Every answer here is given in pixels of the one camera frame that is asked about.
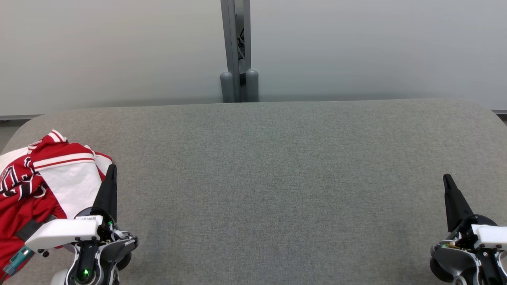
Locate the teal left camera connector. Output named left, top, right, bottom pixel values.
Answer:
left=3, top=245, right=34, bottom=276

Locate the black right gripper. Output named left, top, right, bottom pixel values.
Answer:
left=440, top=174, right=497, bottom=249

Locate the red white sports jersey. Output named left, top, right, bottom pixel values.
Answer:
left=0, top=130, right=114, bottom=277

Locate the grey metal post with feet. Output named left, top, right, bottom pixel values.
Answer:
left=220, top=0, right=259, bottom=103

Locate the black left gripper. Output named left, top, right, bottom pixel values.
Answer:
left=75, top=164, right=138, bottom=256

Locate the black left camera cable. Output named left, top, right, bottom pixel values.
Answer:
left=15, top=215, right=58, bottom=243

